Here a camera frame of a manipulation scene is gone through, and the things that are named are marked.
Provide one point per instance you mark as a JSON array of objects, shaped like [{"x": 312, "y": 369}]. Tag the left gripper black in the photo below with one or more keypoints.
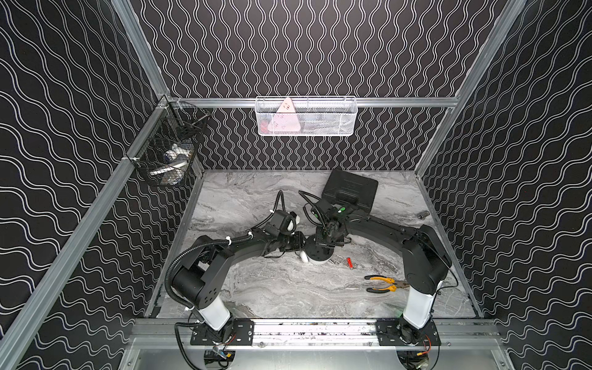
[{"x": 298, "y": 240}]

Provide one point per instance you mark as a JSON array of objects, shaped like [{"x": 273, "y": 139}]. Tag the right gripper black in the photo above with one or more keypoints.
[{"x": 335, "y": 243}]

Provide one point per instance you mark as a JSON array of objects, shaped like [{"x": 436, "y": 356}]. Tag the white twin-bell alarm clock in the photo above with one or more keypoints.
[{"x": 315, "y": 252}]

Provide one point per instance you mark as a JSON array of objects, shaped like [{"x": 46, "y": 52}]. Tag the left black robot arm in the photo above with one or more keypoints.
[{"x": 195, "y": 277}]

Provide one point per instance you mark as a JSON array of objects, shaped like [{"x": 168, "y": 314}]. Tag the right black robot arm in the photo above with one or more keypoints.
[{"x": 426, "y": 262}]

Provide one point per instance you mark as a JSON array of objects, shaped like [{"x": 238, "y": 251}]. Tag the black plastic tool case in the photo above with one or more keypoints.
[{"x": 343, "y": 187}]

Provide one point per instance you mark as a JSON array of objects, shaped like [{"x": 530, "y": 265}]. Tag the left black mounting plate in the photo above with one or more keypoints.
[{"x": 223, "y": 333}]

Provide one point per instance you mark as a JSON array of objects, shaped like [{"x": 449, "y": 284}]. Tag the black mounting plate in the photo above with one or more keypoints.
[
  {"x": 223, "y": 333},
  {"x": 397, "y": 332}
]

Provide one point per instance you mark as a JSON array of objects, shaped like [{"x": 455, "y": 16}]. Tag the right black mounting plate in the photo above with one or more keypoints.
[{"x": 397, "y": 332}]

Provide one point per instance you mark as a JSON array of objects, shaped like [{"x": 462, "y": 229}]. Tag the pink triangle card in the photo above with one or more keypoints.
[{"x": 285, "y": 120}]

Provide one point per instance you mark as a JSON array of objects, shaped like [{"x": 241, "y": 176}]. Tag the white items in black basket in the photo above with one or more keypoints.
[{"x": 176, "y": 161}]

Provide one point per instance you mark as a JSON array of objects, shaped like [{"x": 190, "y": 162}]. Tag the yellow-handled pliers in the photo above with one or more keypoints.
[{"x": 389, "y": 284}]

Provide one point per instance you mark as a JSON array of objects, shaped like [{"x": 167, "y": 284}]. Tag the white wire mesh basket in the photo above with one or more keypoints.
[{"x": 322, "y": 116}]

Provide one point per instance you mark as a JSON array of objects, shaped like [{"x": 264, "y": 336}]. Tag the black wire mesh basket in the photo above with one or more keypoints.
[{"x": 180, "y": 123}]

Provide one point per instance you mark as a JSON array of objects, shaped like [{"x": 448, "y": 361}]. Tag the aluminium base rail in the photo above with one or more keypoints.
[{"x": 320, "y": 334}]

